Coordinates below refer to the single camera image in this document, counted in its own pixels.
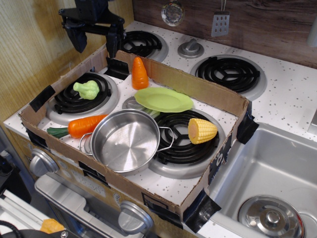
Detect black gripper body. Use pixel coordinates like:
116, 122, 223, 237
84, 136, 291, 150
58, 0, 124, 35

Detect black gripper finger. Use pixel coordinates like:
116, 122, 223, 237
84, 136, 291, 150
106, 24, 125, 59
65, 28, 87, 53

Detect green toy broccoli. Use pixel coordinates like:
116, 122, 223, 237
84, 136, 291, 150
73, 80, 100, 100

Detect back left stove burner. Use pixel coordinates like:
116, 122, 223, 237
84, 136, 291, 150
114, 31, 168, 62

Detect stove burner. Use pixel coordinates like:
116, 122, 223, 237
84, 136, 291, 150
150, 109, 226, 179
46, 72, 119, 126
190, 55, 267, 101
114, 31, 168, 62

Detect orange toy carrot tip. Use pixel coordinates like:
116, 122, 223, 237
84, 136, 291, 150
132, 57, 149, 90

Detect front left stove burner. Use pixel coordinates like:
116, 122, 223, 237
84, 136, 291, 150
46, 72, 119, 126

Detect hanging silver strainer ladle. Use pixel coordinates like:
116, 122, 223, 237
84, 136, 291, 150
161, 0, 185, 27

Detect silver center stove knob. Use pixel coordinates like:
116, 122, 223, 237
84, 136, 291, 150
122, 96, 146, 111

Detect silver stove knob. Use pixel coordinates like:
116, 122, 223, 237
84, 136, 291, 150
177, 39, 204, 59
122, 96, 146, 111

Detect silver top stove knob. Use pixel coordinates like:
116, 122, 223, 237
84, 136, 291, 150
177, 39, 204, 59

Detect light green plastic plate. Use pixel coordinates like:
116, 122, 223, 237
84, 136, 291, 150
134, 87, 194, 113

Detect orange toy carrot with leaves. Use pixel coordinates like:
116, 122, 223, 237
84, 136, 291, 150
47, 115, 107, 138

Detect stainless steel pot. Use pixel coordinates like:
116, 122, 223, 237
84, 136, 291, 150
80, 109, 175, 176

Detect hanging silver spatula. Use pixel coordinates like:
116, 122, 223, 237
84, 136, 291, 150
211, 0, 230, 37

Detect cardboard fence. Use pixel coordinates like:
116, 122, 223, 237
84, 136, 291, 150
18, 47, 260, 234

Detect yellow toy corn cob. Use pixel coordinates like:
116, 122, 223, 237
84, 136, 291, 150
188, 118, 218, 144

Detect back right stove burner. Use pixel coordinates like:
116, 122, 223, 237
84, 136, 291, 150
190, 55, 267, 101

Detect silver left oven knob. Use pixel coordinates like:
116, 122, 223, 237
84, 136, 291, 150
29, 148, 59, 177

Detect silver oven knob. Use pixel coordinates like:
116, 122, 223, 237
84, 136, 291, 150
29, 148, 59, 177
118, 201, 154, 235

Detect front right stove burner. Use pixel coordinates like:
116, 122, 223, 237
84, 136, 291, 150
150, 109, 226, 179

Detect silver right oven knob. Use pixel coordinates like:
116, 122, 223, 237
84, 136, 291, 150
118, 201, 154, 235

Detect orange yellow object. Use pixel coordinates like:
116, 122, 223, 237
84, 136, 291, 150
40, 218, 65, 234

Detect grey faucet base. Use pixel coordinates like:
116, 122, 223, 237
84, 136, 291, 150
306, 17, 317, 48

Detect silver sink basin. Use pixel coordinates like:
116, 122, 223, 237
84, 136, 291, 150
209, 123, 317, 238

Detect steel pot lid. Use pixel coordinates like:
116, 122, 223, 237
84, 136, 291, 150
237, 195, 306, 238

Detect silver oven door handle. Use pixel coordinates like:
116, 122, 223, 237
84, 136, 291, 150
35, 175, 157, 238

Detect black cable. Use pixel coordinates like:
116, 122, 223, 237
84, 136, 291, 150
0, 220, 22, 238

